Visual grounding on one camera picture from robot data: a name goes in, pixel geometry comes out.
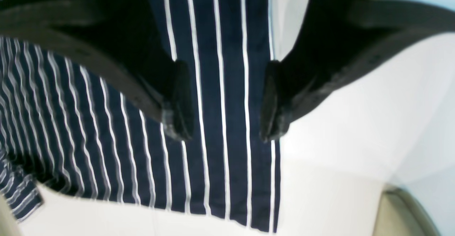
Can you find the navy white striped T-shirt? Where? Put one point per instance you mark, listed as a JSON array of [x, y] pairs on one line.
[[68, 129]]

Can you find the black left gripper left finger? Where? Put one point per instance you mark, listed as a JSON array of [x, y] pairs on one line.
[[117, 40]]

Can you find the beige chair right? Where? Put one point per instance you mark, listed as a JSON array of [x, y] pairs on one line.
[[401, 214]]

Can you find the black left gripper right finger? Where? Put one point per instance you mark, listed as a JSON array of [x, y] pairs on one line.
[[339, 42]]

